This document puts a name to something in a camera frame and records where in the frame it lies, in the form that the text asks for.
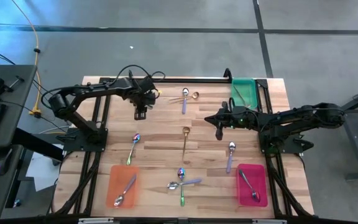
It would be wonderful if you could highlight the silver metal bracket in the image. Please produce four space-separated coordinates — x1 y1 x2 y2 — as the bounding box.
252 218 288 224
78 217 115 224

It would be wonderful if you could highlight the teal plastic tray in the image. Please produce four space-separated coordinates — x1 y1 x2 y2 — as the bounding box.
231 77 259 111

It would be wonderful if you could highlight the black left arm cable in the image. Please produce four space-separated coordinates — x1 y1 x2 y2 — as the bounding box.
109 64 167 91

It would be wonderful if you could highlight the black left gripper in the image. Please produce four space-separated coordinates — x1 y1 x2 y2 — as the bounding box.
131 77 157 121

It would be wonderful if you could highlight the yellow cable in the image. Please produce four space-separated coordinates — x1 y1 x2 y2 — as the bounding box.
11 0 42 118

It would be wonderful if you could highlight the white paper sheet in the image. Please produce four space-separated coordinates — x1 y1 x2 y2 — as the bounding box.
25 143 65 192

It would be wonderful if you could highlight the silver spoon purple handle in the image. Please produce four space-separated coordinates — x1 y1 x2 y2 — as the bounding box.
225 141 237 174
113 174 137 208
166 177 203 191
181 87 190 114

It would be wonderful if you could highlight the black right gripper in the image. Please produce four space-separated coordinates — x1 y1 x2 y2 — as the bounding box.
204 106 260 141

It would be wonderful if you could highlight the iridescent rainbow spoon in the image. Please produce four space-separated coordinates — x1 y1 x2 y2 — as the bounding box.
177 167 186 207
126 133 142 166
238 169 261 202

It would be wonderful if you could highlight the pink plastic tray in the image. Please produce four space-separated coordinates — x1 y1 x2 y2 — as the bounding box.
236 164 269 208

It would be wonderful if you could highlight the black computer mouse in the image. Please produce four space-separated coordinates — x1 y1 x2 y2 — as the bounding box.
0 147 13 177

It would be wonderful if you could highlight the orange plastic tray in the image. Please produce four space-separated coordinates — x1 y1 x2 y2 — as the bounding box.
106 164 141 209

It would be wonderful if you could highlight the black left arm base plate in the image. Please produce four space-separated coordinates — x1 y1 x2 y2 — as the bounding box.
63 126 109 153

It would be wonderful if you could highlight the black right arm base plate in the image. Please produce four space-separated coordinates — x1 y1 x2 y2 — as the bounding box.
258 136 315 156

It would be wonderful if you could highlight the black desk support beam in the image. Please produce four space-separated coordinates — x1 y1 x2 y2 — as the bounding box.
11 126 65 162

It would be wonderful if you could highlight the black aluminium table frame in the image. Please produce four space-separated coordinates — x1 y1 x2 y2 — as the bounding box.
50 76 313 218

